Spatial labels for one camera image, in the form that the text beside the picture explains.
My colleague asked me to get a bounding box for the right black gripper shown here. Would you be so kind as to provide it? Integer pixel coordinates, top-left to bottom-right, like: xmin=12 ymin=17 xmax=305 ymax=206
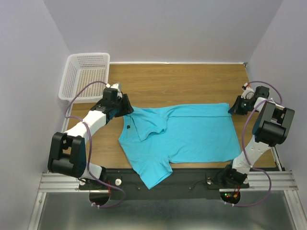
xmin=228 ymin=95 xmax=258 ymax=115

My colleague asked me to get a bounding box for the turquoise t shirt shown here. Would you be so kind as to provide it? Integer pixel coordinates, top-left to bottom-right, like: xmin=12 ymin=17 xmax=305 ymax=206
xmin=118 ymin=103 xmax=241 ymax=189

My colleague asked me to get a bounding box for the white perforated plastic basket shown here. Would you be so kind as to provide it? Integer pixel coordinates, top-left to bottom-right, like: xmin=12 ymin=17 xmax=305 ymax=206
xmin=58 ymin=52 xmax=110 ymax=102

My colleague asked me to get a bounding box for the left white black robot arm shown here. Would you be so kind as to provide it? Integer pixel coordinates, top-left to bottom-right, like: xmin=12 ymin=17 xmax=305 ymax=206
xmin=47 ymin=83 xmax=134 ymax=189

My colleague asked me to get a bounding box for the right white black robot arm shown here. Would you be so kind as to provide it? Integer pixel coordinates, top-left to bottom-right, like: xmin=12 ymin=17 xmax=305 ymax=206
xmin=221 ymin=82 xmax=295 ymax=187

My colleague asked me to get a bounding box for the left white knob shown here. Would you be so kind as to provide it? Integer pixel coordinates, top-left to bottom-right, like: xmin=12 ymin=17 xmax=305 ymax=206
xmin=115 ymin=178 xmax=122 ymax=186

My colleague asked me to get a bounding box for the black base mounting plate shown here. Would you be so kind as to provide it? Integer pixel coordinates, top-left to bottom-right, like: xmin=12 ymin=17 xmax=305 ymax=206
xmin=79 ymin=168 xmax=250 ymax=201

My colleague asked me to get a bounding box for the right metal knob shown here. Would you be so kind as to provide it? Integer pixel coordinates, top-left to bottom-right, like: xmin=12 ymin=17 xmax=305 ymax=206
xmin=206 ymin=177 xmax=214 ymax=185

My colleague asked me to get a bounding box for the circuit board with leds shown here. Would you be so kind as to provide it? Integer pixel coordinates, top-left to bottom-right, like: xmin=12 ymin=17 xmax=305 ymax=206
xmin=220 ymin=191 xmax=241 ymax=204

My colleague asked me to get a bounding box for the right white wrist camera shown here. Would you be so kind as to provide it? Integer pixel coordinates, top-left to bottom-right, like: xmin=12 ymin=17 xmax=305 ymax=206
xmin=241 ymin=82 xmax=255 ymax=99

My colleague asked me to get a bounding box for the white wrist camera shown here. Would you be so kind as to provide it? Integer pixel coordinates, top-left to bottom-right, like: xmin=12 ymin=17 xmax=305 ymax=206
xmin=241 ymin=82 xmax=255 ymax=99
xmin=106 ymin=82 xmax=123 ymax=97

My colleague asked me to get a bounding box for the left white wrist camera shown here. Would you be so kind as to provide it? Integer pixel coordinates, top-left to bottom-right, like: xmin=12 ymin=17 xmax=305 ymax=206
xmin=106 ymin=82 xmax=123 ymax=97

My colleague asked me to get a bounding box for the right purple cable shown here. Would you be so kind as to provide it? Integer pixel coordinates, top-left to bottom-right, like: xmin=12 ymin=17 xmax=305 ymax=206
xmin=224 ymin=80 xmax=283 ymax=207

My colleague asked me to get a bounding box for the aluminium frame rail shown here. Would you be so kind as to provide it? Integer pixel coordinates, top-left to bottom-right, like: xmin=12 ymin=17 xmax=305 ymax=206
xmin=38 ymin=171 xmax=298 ymax=193

